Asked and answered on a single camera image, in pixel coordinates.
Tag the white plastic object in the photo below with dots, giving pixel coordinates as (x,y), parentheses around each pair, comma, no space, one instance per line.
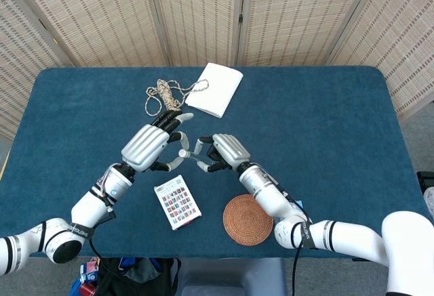
(430,201)

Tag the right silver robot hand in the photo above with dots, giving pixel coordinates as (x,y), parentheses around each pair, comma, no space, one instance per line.
(230,150)

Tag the white box with colourful print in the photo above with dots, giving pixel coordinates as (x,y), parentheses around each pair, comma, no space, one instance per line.
(177,203)

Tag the grey chair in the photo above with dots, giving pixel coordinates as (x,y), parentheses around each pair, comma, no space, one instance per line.
(234,275)

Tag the clear glass tube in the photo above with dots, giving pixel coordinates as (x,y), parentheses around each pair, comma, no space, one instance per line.
(193,156)

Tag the black backpack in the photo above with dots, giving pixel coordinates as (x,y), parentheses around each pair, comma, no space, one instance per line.
(135,277)

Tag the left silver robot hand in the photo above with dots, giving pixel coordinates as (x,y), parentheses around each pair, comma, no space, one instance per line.
(146,147)

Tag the black device box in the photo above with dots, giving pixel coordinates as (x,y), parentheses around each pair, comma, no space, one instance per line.
(425,179)

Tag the blue cube box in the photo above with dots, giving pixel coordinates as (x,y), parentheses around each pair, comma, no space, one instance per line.
(298,204)

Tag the round woven brown coaster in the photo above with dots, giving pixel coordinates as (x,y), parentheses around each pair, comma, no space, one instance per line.
(244,223)

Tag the white folded towel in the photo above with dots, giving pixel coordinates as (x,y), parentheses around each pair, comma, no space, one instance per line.
(215,89)

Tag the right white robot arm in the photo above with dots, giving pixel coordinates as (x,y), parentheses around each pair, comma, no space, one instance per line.
(356,238)

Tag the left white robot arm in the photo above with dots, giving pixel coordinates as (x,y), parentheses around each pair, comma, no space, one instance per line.
(88,208)

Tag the bamboo folding screen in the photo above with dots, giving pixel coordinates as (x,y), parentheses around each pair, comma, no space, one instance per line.
(203,15)

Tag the blue table cloth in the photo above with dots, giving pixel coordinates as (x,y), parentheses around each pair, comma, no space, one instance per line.
(322,123)

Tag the blue and red package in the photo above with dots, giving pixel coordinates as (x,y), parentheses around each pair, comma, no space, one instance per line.
(86,279)

